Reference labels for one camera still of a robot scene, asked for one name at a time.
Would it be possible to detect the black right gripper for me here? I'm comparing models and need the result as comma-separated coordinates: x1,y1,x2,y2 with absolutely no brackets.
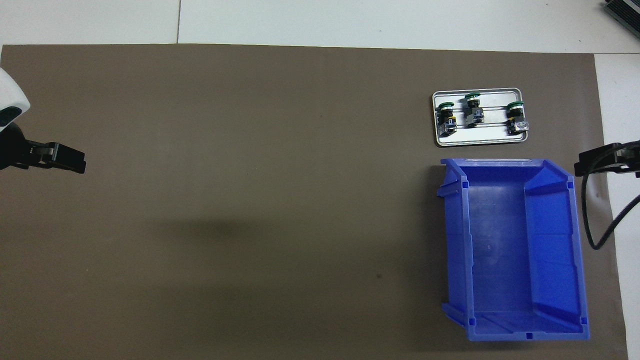
574,141,640,178

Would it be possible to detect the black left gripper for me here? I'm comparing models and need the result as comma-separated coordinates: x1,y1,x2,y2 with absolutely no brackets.
0,122,87,174

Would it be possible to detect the green push button switch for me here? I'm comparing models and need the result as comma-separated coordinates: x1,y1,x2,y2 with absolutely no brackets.
436,101,458,137
464,92,486,128
505,101,530,136

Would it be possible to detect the silver metal tray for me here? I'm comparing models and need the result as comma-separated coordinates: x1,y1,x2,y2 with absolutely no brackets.
432,88,530,147

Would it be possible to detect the blue plastic storage bin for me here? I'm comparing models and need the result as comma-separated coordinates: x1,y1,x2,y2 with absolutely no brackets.
436,157,591,342

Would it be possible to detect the grey ribbed device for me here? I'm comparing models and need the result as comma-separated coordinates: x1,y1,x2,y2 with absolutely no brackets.
602,0,640,38

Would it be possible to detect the brown paper table mat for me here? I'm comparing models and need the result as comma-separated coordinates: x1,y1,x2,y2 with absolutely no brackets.
0,44,630,360

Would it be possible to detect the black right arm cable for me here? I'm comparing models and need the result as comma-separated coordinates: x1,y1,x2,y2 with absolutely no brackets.
580,145,640,251

